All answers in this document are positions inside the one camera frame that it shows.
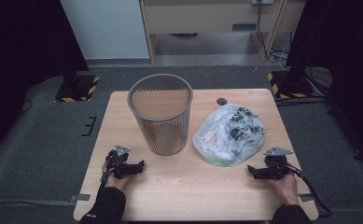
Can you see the grey table grommet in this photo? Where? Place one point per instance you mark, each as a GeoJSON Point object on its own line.
{"type": "Point", "coordinates": [221, 101]}

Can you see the wall power socket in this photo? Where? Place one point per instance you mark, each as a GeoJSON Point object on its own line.
{"type": "Point", "coordinates": [262, 1]}

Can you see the white plastic trash bag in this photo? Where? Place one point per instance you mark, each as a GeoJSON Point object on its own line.
{"type": "Point", "coordinates": [226, 137]}

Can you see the person's right hand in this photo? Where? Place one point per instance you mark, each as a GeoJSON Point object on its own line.
{"type": "Point", "coordinates": [286, 188]}

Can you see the striped stand base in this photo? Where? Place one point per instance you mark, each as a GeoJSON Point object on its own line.
{"type": "Point", "coordinates": [289, 87]}
{"type": "Point", "coordinates": [78, 90]}

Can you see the beige wooden desk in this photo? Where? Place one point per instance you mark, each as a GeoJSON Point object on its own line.
{"type": "Point", "coordinates": [201, 17]}

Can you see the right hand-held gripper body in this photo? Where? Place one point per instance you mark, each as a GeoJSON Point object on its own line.
{"type": "Point", "coordinates": [275, 163]}

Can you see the black curtain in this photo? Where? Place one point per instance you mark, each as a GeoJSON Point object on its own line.
{"type": "Point", "coordinates": [341, 37]}
{"type": "Point", "coordinates": [23, 46]}

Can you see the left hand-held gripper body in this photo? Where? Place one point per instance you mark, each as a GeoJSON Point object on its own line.
{"type": "Point", "coordinates": [117, 161]}

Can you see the white panel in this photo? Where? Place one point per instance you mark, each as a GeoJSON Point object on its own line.
{"type": "Point", "coordinates": [107, 28]}

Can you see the person's left hand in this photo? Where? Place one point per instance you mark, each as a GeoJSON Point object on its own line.
{"type": "Point", "coordinates": [115, 182]}

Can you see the grey tape strip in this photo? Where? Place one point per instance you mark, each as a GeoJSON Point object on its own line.
{"type": "Point", "coordinates": [81, 197]}
{"type": "Point", "coordinates": [306, 197]}

